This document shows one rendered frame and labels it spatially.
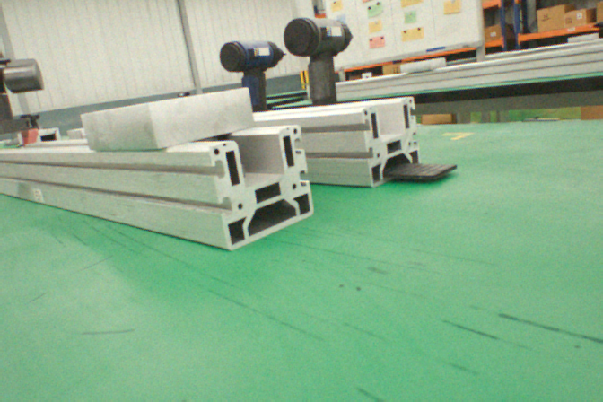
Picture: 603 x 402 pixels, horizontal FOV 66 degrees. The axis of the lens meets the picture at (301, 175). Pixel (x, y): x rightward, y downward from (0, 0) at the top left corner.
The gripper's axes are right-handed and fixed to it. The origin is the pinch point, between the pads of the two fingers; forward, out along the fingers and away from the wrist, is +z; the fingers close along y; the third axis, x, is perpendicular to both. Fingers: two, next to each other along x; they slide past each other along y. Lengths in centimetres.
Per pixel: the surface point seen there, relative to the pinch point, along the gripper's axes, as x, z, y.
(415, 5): 80, -49, 298
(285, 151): -84, -2, 4
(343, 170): -81, 3, 15
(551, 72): -56, 3, 157
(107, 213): -61, 4, -4
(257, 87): -41, -8, 38
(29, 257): -66, 5, -14
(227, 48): -40, -16, 32
